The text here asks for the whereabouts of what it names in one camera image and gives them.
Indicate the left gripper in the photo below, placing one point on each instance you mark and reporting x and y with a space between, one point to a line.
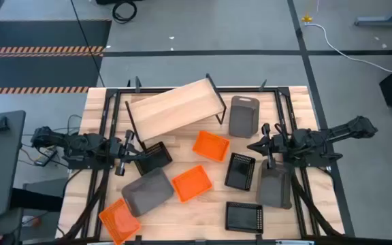
121 149

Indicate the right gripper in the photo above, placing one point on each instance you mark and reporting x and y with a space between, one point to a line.
275 145

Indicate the black plastic basket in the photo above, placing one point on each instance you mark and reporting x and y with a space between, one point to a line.
244 217
239 171
157 159

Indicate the grey plastic basket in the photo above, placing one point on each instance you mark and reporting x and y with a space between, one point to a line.
147 192
244 117
273 187

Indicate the orange plastic basket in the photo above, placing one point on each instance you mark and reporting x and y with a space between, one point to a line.
119 222
192 183
211 146

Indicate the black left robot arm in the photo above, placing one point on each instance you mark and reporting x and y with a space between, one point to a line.
80 143

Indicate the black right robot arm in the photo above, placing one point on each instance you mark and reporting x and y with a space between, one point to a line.
318 139

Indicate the wooden shelf with black legs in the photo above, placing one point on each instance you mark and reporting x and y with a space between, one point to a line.
175 109

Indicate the black power adapter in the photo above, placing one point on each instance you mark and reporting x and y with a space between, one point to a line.
46 157

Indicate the black storage box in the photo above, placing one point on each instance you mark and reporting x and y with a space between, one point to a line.
39 197

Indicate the small orange white object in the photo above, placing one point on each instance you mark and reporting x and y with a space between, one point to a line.
31 221

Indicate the black hazard-striped floor mat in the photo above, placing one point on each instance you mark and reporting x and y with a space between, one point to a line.
39 71

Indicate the grey metal desk base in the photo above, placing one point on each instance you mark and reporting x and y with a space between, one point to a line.
379 22

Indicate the black metal table frame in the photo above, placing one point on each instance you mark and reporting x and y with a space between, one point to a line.
243 90

